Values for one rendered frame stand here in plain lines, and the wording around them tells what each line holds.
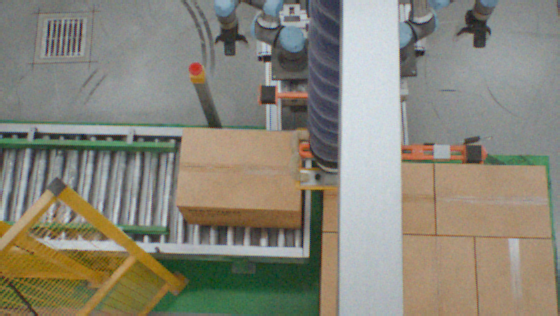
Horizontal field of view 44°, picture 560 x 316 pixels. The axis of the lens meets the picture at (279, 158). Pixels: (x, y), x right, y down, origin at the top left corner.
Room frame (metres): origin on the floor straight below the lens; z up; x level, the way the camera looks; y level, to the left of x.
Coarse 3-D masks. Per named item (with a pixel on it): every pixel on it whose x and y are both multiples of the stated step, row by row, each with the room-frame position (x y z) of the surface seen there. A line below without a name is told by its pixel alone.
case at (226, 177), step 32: (192, 128) 1.27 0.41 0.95; (192, 160) 1.10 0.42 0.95; (224, 160) 1.09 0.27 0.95; (256, 160) 1.07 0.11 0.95; (288, 160) 1.05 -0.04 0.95; (192, 192) 0.94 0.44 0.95; (224, 192) 0.92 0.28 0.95; (256, 192) 0.91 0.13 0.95; (288, 192) 0.89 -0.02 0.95; (224, 224) 0.85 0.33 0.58; (256, 224) 0.83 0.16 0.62; (288, 224) 0.80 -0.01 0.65
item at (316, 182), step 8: (304, 168) 0.93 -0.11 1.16; (312, 168) 0.93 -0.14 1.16; (312, 176) 0.89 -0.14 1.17; (320, 176) 0.88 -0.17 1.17; (296, 184) 0.86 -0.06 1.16; (304, 184) 0.86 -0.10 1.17; (312, 184) 0.85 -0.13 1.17; (320, 184) 0.85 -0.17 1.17; (328, 184) 0.84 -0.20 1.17; (336, 184) 0.84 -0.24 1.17
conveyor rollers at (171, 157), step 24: (24, 168) 1.31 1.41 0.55; (72, 168) 1.28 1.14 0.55; (120, 168) 1.24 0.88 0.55; (168, 168) 1.21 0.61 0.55; (24, 192) 1.17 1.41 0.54; (120, 192) 1.11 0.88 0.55; (168, 192) 1.08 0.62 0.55; (0, 216) 1.05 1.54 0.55; (48, 216) 1.02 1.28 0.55; (120, 216) 0.98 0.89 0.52; (144, 216) 0.96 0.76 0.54; (168, 216) 0.94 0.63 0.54; (96, 240) 0.86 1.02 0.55; (144, 240) 0.83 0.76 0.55; (192, 240) 0.80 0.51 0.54; (216, 240) 0.78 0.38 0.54; (264, 240) 0.75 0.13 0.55
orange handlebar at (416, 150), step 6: (282, 96) 1.24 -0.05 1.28; (288, 96) 1.24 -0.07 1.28; (294, 96) 1.24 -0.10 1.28; (300, 96) 1.23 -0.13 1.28; (306, 96) 1.23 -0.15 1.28; (300, 144) 1.01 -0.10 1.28; (306, 144) 1.00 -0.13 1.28; (414, 144) 0.94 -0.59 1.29; (300, 150) 0.98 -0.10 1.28; (414, 150) 0.92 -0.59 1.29; (420, 150) 0.91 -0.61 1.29; (426, 150) 0.91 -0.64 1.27; (432, 150) 0.91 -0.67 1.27; (450, 150) 0.90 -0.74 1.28; (456, 150) 0.90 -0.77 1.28; (462, 150) 0.89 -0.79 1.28; (306, 156) 0.95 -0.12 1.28; (312, 156) 0.95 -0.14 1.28; (402, 156) 0.90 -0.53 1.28; (408, 156) 0.89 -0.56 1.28; (414, 156) 0.89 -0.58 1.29; (420, 156) 0.89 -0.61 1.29; (426, 156) 0.88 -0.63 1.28; (432, 156) 0.88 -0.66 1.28; (450, 156) 0.87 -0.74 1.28; (456, 156) 0.87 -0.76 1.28; (462, 156) 0.87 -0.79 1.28
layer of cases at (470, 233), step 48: (336, 192) 0.97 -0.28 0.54; (432, 192) 0.91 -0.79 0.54; (480, 192) 0.88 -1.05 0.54; (528, 192) 0.85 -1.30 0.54; (336, 240) 0.71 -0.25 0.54; (432, 240) 0.65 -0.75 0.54; (480, 240) 0.62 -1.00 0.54; (528, 240) 0.59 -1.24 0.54; (336, 288) 0.46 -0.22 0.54; (432, 288) 0.40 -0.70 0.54; (480, 288) 0.38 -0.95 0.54; (528, 288) 0.35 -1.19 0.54
